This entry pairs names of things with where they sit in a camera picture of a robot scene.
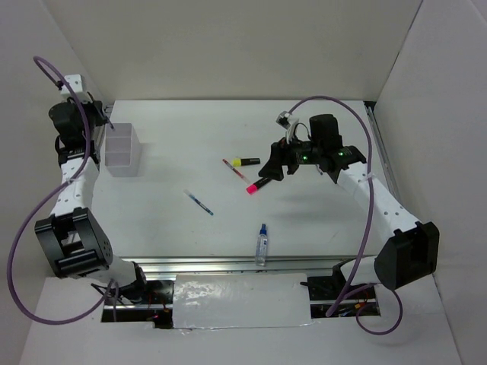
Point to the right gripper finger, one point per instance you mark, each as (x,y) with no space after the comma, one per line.
(272,170)
(276,154)

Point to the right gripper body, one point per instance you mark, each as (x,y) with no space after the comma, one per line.
(297,153)

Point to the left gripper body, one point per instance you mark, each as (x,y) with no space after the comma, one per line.
(93,115)

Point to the red gel pen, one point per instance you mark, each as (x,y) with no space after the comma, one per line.
(236,171)

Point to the blue gel pen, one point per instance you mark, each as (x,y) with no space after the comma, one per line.
(198,202)

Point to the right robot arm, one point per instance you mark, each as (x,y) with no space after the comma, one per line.
(409,247)

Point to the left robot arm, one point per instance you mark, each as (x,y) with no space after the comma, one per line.
(73,241)

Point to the pink highlighter marker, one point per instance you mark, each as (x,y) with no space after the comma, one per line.
(253,188)

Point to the yellow highlighter marker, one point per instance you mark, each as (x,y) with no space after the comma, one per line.
(242,162)

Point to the white pen holder container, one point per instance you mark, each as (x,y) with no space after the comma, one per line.
(122,150)

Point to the small blue spray bottle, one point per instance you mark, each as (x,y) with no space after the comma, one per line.
(261,246)

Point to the white foil cover sheet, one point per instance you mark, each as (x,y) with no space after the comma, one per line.
(240,301)

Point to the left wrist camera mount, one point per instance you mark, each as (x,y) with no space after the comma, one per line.
(78,85)

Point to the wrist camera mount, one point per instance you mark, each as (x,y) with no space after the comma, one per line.
(287,121)
(78,85)

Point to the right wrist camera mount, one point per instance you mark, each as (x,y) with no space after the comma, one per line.
(287,121)

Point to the aluminium front rail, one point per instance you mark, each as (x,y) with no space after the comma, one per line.
(158,267)

